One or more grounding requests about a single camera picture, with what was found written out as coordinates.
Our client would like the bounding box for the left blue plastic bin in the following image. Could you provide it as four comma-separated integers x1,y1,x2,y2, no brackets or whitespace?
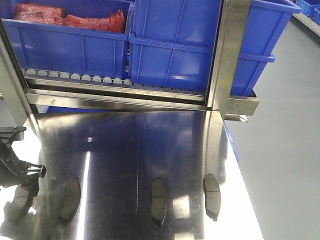
0,0,134,79

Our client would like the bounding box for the blue plastic bin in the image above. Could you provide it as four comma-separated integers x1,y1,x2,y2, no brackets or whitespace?
129,0,222,92
230,0,301,96
0,0,134,79

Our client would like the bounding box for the middle blue plastic bin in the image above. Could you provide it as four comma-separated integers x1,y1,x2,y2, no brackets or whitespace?
129,0,222,92

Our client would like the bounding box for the white roller conveyor track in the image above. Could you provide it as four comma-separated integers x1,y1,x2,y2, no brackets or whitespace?
21,68,132,86

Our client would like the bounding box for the distant blue bin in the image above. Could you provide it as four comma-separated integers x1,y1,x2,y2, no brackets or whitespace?
295,0,320,18

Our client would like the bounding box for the stainless steel rack frame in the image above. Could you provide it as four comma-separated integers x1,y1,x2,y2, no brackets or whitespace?
0,0,259,125

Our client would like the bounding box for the red bubble wrap bag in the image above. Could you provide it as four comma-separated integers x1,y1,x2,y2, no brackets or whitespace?
13,2,126,34

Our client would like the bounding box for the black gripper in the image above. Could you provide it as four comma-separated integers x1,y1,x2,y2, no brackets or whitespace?
0,126,47,215

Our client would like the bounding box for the right blue plastic bin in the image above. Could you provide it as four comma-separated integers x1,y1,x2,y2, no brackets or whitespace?
230,0,301,96

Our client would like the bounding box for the brake pad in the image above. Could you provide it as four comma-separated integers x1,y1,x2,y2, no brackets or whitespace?
203,173,221,222
7,185,33,225
57,177,81,226
150,177,168,227

